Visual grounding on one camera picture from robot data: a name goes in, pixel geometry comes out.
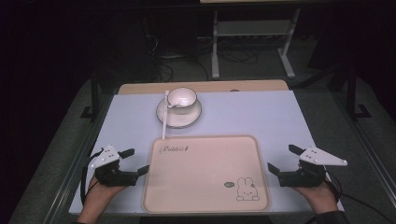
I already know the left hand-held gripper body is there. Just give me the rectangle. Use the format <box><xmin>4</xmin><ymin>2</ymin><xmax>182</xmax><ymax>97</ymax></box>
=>
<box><xmin>88</xmin><ymin>144</ymin><xmax>138</xmax><ymax>188</ymax></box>

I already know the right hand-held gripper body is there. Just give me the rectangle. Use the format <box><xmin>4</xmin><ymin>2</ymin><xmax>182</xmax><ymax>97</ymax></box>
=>
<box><xmin>278</xmin><ymin>146</ymin><xmax>348</xmax><ymax>188</ymax></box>

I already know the person's left hand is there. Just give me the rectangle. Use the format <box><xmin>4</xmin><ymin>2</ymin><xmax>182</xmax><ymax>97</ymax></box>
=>
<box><xmin>81</xmin><ymin>174</ymin><xmax>127</xmax><ymax>218</ymax></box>

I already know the person's right hand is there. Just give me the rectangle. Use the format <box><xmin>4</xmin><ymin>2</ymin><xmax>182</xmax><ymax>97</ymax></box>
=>
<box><xmin>293</xmin><ymin>182</ymin><xmax>339</xmax><ymax>215</ymax></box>

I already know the black metal stand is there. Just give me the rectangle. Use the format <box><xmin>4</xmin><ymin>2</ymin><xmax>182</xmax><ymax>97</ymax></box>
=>
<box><xmin>346</xmin><ymin>66</ymin><xmax>374</xmax><ymax>121</ymax></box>
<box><xmin>79</xmin><ymin>73</ymin><xmax>102</xmax><ymax>121</ymax></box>

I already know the beige tray with rabbit print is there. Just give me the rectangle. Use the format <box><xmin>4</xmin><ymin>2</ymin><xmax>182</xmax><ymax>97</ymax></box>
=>
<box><xmin>141</xmin><ymin>133</ymin><xmax>272</xmax><ymax>215</ymax></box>

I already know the pale blue table mat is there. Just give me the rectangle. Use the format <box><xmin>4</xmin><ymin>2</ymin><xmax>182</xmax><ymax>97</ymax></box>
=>
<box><xmin>68</xmin><ymin>90</ymin><xmax>346</xmax><ymax>216</ymax></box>

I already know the white ceramic saucer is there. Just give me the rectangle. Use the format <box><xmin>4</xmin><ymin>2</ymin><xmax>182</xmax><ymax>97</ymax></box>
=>
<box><xmin>156</xmin><ymin>97</ymin><xmax>203</xmax><ymax>130</ymax></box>

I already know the white ceramic cup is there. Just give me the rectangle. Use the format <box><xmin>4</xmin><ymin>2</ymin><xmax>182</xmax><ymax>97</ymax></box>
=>
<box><xmin>166</xmin><ymin>87</ymin><xmax>198</xmax><ymax>116</ymax></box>

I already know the white metal stand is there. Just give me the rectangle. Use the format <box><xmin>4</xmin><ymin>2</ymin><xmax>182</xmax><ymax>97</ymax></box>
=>
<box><xmin>210</xmin><ymin>8</ymin><xmax>302</xmax><ymax>80</ymax></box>

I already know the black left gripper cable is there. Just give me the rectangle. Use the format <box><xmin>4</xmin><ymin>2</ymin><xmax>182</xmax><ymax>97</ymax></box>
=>
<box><xmin>79</xmin><ymin>148</ymin><xmax>105</xmax><ymax>206</ymax></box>

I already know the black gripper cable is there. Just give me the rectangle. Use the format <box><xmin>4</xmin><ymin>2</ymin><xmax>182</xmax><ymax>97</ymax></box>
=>
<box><xmin>325</xmin><ymin>172</ymin><xmax>396</xmax><ymax>224</ymax></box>
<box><xmin>79</xmin><ymin>148</ymin><xmax>105</xmax><ymax>206</ymax></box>

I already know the white long-handled spoon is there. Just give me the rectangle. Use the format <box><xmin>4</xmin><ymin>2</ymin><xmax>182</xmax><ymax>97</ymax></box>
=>
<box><xmin>161</xmin><ymin>90</ymin><xmax>181</xmax><ymax>140</ymax></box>

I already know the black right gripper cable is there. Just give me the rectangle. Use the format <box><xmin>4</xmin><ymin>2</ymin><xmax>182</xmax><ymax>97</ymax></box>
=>
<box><xmin>325</xmin><ymin>172</ymin><xmax>396</xmax><ymax>224</ymax></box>

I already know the black floor cable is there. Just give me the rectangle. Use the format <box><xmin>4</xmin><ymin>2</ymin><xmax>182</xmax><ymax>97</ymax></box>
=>
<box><xmin>218</xmin><ymin>46</ymin><xmax>260</xmax><ymax>65</ymax></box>
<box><xmin>158</xmin><ymin>56</ymin><xmax>210</xmax><ymax>82</ymax></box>

